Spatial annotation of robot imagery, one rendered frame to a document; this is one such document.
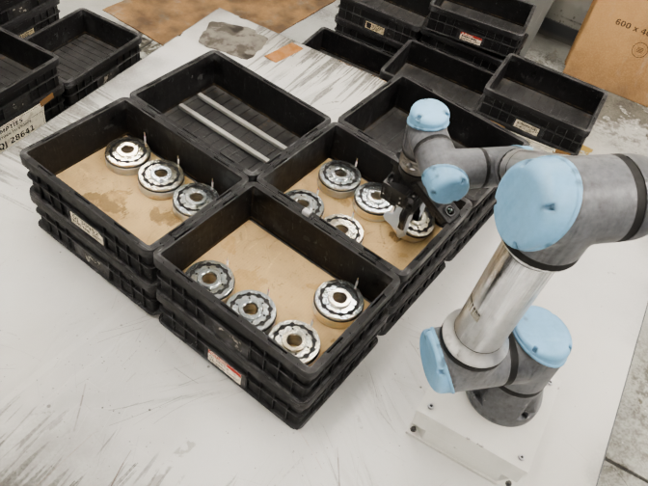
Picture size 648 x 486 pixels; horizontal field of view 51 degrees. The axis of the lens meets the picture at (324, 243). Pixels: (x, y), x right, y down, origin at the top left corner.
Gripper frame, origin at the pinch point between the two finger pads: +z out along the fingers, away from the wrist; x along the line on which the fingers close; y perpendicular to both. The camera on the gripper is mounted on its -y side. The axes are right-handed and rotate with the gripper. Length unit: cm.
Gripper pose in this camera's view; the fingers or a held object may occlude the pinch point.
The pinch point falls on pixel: (410, 228)
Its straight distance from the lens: 155.0
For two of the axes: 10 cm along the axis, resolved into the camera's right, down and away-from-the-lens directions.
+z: -0.6, 5.7, 8.2
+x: -6.2, 6.3, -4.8
